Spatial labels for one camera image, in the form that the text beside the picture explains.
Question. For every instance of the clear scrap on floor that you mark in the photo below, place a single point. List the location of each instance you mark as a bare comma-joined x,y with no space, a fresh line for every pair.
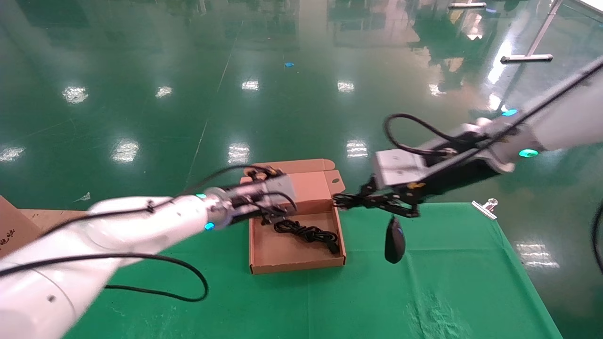
85,197

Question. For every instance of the brown cardboard with print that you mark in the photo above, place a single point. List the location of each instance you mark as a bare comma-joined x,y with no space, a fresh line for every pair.
16,226

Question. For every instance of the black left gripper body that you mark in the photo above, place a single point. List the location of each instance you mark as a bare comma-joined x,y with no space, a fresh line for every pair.
245,209

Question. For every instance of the metal binder clip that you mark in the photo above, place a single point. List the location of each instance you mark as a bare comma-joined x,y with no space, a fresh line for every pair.
484,210

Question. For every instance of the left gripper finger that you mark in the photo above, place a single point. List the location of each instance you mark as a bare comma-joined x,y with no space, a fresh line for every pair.
266,218

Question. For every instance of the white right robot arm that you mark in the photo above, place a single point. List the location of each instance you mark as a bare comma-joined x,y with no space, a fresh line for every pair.
565,122

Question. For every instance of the brown open cardboard box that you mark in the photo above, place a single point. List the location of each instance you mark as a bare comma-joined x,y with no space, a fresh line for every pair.
287,254

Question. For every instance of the white table foot bar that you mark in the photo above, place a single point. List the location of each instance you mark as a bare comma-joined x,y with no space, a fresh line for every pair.
466,5

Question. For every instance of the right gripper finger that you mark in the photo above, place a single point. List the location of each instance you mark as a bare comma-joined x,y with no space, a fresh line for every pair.
372,197
400,209

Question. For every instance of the green table cloth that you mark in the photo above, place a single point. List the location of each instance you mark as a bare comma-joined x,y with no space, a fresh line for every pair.
330,301

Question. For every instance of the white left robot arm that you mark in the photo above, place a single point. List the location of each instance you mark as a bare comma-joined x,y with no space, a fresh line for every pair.
141,221

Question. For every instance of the white table with metal legs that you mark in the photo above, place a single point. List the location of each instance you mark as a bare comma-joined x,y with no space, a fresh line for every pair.
527,59

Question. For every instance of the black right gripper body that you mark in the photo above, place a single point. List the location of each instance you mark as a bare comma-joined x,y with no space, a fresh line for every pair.
452,176

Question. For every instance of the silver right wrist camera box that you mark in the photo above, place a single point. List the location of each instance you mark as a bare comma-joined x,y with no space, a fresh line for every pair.
398,167

